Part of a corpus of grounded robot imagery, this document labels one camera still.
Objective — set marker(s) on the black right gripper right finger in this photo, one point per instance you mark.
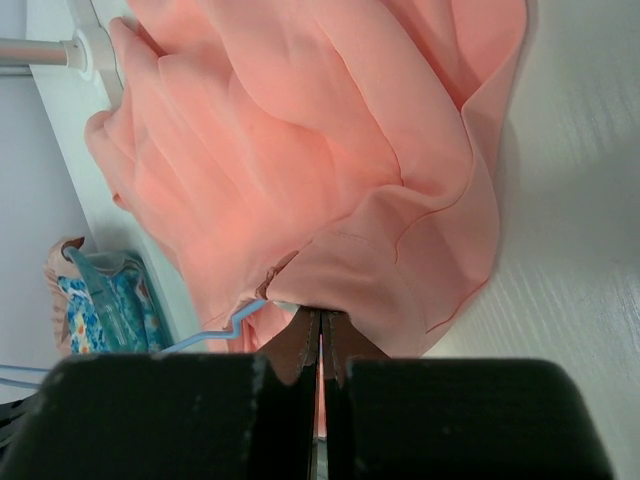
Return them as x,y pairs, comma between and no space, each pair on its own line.
451,418

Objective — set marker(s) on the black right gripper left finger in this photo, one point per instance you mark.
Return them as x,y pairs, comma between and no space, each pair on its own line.
176,416

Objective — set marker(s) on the salmon pink skirt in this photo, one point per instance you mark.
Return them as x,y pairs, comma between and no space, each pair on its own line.
332,154

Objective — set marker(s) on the blue floral garment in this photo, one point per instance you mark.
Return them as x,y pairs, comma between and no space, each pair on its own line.
85,315

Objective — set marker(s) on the teal plastic basket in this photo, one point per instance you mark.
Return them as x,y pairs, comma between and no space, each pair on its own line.
110,305

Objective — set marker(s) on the white and silver clothes rack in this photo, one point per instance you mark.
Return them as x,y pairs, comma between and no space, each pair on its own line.
72,35

